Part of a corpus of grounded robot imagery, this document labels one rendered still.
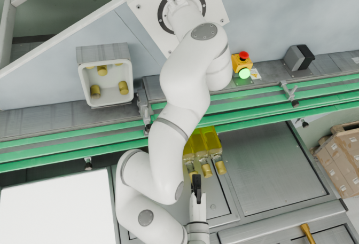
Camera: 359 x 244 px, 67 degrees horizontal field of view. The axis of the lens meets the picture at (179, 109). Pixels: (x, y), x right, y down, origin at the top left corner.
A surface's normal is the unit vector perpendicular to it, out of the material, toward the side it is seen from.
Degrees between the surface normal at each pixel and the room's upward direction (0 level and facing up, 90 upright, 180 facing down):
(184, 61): 92
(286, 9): 0
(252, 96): 90
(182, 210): 90
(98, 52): 90
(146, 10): 5
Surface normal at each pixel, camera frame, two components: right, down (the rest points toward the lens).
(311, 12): 0.25, 0.79
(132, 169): -0.53, -0.33
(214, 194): 0.10, -0.59
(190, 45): -0.31, -0.57
